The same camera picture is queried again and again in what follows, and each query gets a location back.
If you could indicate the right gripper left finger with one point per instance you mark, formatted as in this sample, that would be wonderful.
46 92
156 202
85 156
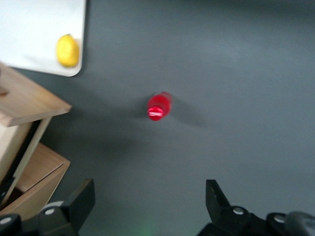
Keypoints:
73 211

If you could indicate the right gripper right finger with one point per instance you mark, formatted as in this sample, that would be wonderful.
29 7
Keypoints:
221 216

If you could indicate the light wooden drawer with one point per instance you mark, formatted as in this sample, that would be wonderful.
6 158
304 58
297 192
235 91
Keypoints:
29 103

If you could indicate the light wooden drawer cabinet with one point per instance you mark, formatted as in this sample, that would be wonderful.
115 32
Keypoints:
41 182

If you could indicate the small red bottle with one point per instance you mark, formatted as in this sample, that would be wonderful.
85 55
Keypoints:
158 108

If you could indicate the yellow lemon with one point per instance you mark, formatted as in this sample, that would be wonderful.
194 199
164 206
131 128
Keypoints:
67 51

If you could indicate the cream plastic tray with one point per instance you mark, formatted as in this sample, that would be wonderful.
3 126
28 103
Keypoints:
32 27

